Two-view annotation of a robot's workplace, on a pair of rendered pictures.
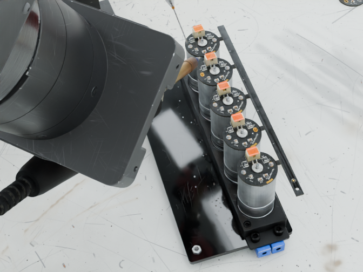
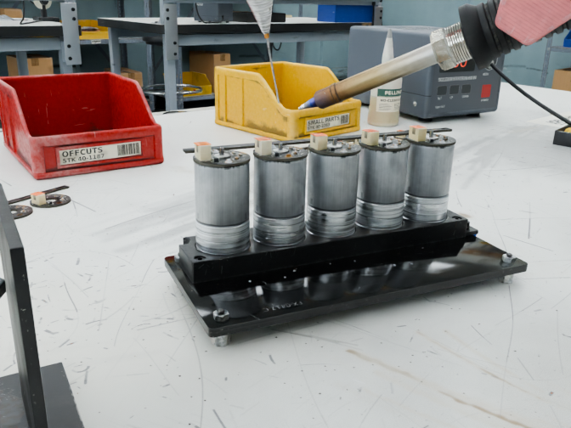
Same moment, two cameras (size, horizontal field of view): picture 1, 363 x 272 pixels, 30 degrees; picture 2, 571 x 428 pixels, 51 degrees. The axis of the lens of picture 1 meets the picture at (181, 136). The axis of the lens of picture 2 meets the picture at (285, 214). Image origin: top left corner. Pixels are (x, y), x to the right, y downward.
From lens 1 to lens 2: 0.52 m
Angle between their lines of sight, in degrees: 81
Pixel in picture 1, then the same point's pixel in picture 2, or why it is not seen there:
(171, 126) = (305, 285)
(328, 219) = not seen: hidden behind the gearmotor
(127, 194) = (443, 340)
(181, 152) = (355, 276)
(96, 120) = not seen: outside the picture
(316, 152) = not seen: hidden behind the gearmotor
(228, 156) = (403, 175)
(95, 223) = (522, 368)
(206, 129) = (320, 240)
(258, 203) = (447, 180)
